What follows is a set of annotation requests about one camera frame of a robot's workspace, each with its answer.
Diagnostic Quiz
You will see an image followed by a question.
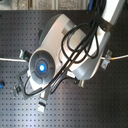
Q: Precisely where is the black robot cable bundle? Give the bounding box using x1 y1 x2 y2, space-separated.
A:
23 0 108 98

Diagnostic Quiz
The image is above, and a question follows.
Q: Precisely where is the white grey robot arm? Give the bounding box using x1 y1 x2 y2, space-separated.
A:
19 0 125 112

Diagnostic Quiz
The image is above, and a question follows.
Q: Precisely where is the left metal cable clip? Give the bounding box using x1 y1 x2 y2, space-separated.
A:
19 49 28 61

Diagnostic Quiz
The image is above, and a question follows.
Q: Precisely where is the small black metal clip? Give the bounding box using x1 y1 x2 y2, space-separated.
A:
13 86 21 94

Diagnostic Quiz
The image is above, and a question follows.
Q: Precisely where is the metal cable clip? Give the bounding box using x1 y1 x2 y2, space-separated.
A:
19 49 28 61
101 50 112 70

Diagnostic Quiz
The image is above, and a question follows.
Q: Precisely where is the right metal cable clip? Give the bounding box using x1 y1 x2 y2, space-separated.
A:
101 50 112 70

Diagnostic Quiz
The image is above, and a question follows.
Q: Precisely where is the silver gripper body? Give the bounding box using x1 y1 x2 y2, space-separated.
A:
18 70 63 113

